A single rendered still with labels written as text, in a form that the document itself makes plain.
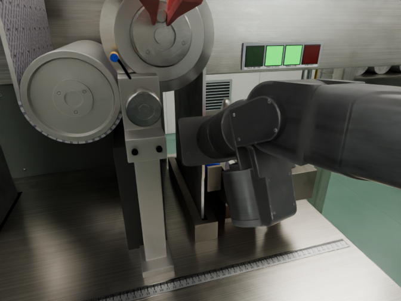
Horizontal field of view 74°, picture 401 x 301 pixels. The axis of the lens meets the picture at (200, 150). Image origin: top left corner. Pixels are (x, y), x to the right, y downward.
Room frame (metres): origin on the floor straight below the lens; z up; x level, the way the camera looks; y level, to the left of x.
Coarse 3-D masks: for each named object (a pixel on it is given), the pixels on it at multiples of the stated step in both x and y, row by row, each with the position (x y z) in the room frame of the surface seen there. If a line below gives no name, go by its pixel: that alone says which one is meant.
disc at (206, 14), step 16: (112, 0) 0.36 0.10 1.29; (112, 16) 0.36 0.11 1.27; (208, 16) 0.39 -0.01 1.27; (112, 32) 0.36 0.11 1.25; (208, 32) 0.39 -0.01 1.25; (112, 48) 0.36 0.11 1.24; (208, 48) 0.39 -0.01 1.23; (112, 64) 0.36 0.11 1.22; (176, 80) 0.38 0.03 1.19; (192, 80) 0.39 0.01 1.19
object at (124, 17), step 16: (128, 0) 0.36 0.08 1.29; (160, 0) 0.37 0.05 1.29; (128, 16) 0.36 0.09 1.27; (192, 16) 0.38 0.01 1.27; (128, 32) 0.36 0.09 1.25; (192, 32) 0.38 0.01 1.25; (128, 48) 0.36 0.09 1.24; (192, 48) 0.38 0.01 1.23; (128, 64) 0.36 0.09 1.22; (144, 64) 0.36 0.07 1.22; (176, 64) 0.37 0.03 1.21; (192, 64) 0.38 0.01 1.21; (160, 80) 0.37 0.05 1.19
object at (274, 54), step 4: (268, 48) 0.78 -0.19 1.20; (272, 48) 0.78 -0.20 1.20; (276, 48) 0.79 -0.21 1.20; (280, 48) 0.79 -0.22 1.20; (268, 52) 0.78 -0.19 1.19; (272, 52) 0.78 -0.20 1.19; (276, 52) 0.79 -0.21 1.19; (280, 52) 0.79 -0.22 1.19; (268, 56) 0.78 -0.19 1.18; (272, 56) 0.78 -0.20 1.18; (276, 56) 0.79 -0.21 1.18; (280, 56) 0.79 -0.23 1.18; (268, 60) 0.78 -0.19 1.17; (272, 60) 0.78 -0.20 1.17; (276, 60) 0.79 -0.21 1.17; (280, 60) 0.79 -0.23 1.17; (268, 64) 0.78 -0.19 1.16; (272, 64) 0.78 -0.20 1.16; (276, 64) 0.79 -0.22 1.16; (280, 64) 0.79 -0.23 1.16
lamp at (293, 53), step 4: (288, 48) 0.80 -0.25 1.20; (292, 48) 0.80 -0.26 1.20; (296, 48) 0.80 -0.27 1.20; (300, 48) 0.81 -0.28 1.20; (288, 52) 0.80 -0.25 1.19; (292, 52) 0.80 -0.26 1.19; (296, 52) 0.80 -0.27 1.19; (300, 52) 0.81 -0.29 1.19; (288, 56) 0.80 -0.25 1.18; (292, 56) 0.80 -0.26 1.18; (296, 56) 0.80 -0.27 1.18; (288, 60) 0.80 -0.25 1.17; (292, 60) 0.80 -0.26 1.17; (296, 60) 0.80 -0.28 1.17
